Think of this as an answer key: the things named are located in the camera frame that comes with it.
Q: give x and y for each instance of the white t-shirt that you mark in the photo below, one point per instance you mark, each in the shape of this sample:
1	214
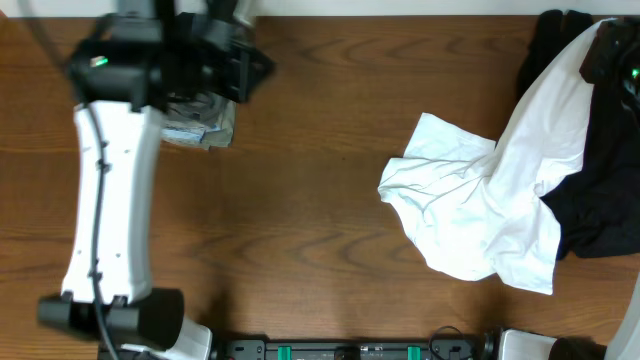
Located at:
472	206

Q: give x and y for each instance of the folded olive grey garment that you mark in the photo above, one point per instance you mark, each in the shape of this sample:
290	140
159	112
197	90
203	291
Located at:
207	109

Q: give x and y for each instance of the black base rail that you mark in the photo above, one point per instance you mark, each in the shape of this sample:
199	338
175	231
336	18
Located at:
447	349

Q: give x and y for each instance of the black garment pile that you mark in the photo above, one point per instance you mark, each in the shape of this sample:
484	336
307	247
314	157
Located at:
598	207

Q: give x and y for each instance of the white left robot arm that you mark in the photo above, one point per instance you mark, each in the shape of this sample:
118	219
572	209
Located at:
107	294

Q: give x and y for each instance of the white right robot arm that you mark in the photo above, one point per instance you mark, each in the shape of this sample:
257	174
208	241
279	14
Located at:
575	345

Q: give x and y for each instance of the folded light blue garment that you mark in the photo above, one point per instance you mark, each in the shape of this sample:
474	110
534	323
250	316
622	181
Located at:
186	133

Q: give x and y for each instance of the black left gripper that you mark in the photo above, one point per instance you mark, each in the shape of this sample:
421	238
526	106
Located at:
239	79

